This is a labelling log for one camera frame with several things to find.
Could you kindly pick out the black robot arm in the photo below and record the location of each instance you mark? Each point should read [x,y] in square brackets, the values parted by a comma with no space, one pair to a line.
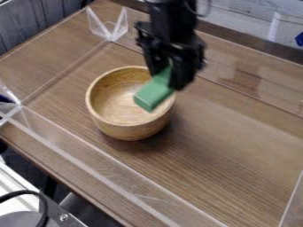
[174,19]

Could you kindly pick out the clear acrylic front wall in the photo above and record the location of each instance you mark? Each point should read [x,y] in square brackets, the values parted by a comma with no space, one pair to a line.
[114,187]

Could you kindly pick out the grey metal stand base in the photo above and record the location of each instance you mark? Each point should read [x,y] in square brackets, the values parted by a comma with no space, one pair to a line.
[23,217]

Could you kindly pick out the green rectangular block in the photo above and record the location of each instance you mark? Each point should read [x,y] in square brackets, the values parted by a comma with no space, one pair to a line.
[156,91]

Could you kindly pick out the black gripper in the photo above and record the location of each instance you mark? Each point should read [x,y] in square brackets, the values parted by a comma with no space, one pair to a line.
[186,55]

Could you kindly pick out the brown wooden bowl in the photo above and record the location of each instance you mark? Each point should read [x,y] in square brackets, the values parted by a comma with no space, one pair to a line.
[117,115]

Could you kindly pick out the white container top right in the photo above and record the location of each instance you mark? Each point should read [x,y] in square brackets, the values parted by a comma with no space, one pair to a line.
[286,30]

